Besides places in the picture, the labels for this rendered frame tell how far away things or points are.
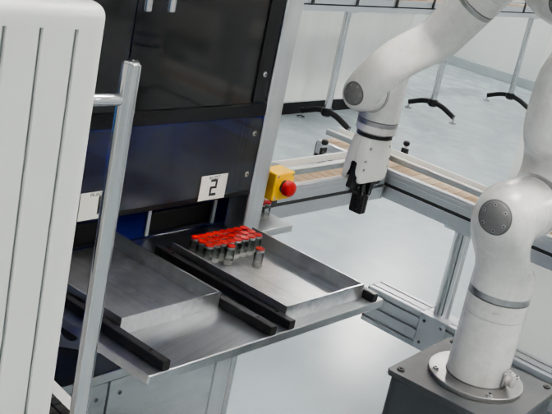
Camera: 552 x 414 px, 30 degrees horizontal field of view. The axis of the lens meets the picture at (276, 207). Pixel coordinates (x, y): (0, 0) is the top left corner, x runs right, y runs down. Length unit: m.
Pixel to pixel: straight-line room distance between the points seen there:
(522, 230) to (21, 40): 1.01
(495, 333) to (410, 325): 1.22
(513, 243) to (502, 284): 0.11
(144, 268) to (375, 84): 0.63
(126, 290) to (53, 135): 0.88
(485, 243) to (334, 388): 1.93
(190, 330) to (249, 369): 1.81
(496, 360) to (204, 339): 0.56
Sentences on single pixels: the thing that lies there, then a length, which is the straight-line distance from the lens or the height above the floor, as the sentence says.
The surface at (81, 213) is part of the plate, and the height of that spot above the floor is 1.01.
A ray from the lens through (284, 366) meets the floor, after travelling 3.84.
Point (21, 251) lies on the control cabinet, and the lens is 1.28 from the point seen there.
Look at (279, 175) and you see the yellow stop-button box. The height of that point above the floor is 1.03.
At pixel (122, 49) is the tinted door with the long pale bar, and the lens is 2.05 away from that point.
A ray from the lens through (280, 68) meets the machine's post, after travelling 2.39.
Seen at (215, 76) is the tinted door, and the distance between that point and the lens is 2.25.
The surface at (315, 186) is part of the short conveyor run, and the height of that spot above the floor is 0.92.
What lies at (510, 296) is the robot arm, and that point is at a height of 1.07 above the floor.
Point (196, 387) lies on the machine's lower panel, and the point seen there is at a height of 0.48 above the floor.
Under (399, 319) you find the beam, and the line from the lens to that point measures 3.22.
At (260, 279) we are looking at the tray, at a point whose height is 0.88.
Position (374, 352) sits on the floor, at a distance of 4.11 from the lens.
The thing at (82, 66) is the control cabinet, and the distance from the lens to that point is 1.24.
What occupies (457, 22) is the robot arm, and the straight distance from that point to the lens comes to 1.97.
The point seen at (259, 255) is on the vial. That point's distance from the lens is 2.29.
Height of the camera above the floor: 1.75
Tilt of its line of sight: 19 degrees down
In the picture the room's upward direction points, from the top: 12 degrees clockwise
